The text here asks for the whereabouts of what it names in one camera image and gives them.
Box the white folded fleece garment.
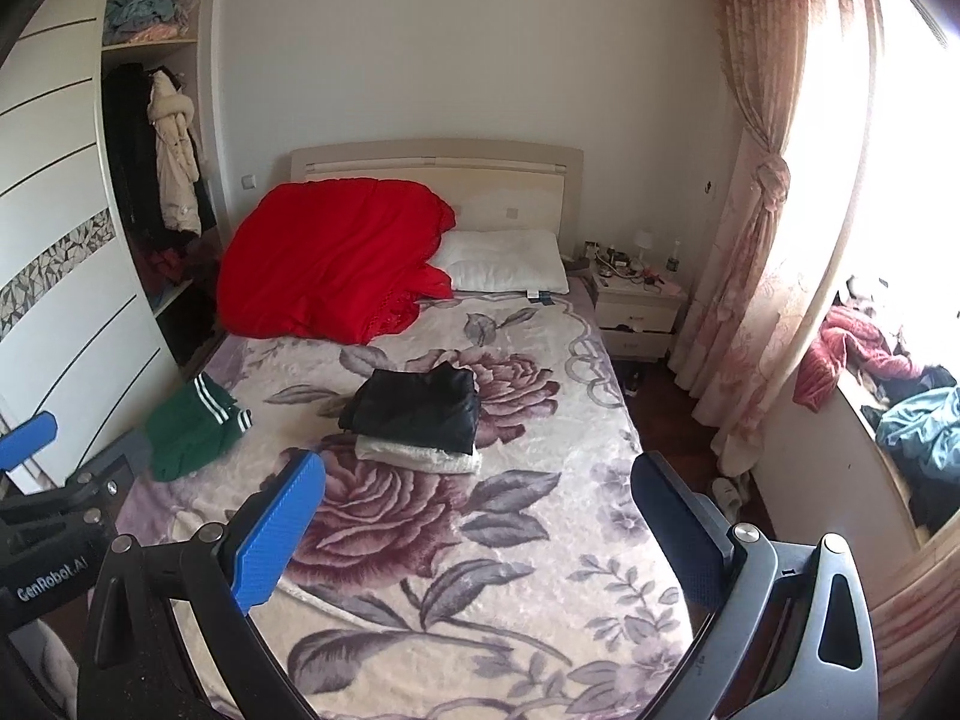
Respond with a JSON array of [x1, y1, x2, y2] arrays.
[[355, 436, 482, 475]]

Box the red quilt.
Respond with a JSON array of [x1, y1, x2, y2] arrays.
[[217, 177, 455, 344]]

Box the beige hanging down coat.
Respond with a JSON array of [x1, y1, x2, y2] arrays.
[[146, 70, 202, 236]]

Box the white slipper on floor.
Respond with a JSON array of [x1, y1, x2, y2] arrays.
[[711, 475, 752, 525]]

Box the beige bed headboard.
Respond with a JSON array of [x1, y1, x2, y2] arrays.
[[290, 138, 584, 255]]

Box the folded clothes on shelf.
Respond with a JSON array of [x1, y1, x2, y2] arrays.
[[103, 0, 200, 46]]

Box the clothes pile on windowsill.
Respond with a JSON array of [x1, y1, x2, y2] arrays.
[[793, 277, 958, 533]]

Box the black leather jacket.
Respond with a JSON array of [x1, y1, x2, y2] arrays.
[[338, 362, 480, 454]]

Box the beige bedside nightstand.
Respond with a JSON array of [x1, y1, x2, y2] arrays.
[[590, 262, 686, 362]]

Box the floral plush bed blanket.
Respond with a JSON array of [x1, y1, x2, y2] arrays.
[[119, 289, 692, 718]]

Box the white pillow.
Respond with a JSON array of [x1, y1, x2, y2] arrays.
[[430, 229, 569, 294]]

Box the green striped garment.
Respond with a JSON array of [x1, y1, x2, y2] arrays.
[[145, 372, 252, 483]]

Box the pink floral curtain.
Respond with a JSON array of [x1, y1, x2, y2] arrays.
[[670, 0, 884, 478]]

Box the white sliding wardrobe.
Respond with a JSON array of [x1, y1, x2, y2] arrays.
[[2, 0, 224, 493]]

